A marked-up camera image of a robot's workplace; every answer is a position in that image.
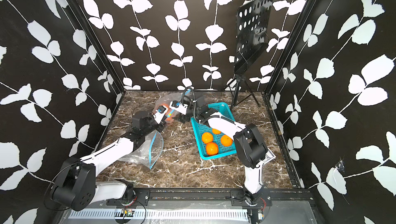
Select clear zip-top bag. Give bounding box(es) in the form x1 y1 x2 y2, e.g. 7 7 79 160
152 92 187 124
118 131 164 169

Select orange taken from bag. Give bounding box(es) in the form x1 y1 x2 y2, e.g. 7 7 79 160
206 142 219 156

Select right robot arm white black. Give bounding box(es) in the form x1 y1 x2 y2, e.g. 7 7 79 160
171 102 268 202

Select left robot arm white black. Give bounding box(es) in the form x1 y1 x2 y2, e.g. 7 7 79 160
49 110 167 211

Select far bag orange bottom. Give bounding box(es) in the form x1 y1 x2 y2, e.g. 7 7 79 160
165 117 174 124

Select teal plastic basket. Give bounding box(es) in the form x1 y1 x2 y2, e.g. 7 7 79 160
191 102 239 161

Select playing card box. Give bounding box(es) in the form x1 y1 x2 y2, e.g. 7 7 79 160
264 149 276 164

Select black music stand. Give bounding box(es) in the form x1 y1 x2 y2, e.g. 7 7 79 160
225 0 273 110

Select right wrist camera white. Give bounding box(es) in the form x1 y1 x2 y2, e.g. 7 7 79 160
170 101 188 114

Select white slotted cable duct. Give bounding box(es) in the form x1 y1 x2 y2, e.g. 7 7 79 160
68 209 248 222

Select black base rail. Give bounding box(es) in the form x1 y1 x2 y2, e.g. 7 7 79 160
61 187 313 207

